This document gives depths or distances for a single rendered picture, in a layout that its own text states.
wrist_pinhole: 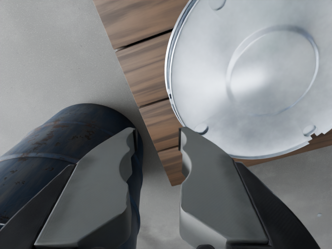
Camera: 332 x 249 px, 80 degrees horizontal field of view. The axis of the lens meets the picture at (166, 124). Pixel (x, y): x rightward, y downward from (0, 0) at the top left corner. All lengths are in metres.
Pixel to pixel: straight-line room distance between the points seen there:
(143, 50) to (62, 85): 0.49
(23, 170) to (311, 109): 0.50
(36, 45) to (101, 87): 0.22
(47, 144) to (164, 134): 0.28
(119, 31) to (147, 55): 0.05
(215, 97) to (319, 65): 0.15
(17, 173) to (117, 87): 0.40
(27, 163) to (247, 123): 0.41
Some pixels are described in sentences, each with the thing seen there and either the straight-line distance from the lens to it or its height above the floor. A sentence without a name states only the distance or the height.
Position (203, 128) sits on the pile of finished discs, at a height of 0.37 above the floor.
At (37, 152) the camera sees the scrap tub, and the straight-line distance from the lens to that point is 0.49.
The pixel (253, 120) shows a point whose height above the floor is 0.38.
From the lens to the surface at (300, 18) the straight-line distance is 0.33.
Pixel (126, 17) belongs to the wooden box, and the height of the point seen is 0.35.
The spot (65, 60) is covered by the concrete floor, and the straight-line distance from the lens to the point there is 0.74.
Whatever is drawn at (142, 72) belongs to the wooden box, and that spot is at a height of 0.35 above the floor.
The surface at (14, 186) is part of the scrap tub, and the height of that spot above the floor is 0.41.
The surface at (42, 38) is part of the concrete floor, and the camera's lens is 0.75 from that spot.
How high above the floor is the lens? 0.66
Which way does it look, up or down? 63 degrees down
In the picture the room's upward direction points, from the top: 178 degrees clockwise
